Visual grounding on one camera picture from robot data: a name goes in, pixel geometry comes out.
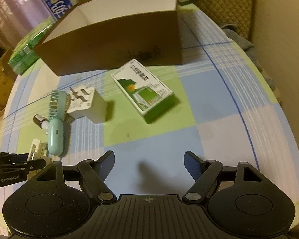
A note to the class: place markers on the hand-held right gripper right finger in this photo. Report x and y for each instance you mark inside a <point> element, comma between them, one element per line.
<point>192,165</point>

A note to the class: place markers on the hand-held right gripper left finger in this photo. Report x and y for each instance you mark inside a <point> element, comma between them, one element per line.
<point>108,163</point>

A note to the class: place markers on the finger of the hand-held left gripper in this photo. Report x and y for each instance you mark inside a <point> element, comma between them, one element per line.
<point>27,166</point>
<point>7,158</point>

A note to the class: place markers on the white hair clip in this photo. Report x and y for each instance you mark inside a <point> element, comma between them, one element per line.
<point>38,149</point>

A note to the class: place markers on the teal handheld mini fan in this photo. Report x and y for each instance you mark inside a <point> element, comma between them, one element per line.
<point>56,137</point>

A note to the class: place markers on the small brown bottle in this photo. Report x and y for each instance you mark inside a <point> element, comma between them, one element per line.
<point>41,121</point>

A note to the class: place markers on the white charger plug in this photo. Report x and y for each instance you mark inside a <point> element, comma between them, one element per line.
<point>97,107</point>

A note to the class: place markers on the green medicine box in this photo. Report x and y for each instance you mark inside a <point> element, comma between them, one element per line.
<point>142,89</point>

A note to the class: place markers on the brown cardboard box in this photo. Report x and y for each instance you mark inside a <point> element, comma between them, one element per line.
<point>114,39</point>

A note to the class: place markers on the checked tablecloth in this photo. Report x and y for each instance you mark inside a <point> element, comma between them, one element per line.
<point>226,129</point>

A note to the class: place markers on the tan cardboard box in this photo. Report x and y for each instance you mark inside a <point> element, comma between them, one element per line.
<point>0,79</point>

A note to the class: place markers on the green drink carton pack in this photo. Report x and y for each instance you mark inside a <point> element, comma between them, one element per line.
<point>30,47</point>

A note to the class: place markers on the grey cloth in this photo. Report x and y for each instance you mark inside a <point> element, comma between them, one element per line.
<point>249,49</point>

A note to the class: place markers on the pink curtain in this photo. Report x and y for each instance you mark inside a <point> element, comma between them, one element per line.
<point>15,5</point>

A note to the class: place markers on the beige quilted chair cover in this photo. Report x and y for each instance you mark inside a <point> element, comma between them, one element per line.
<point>224,7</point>

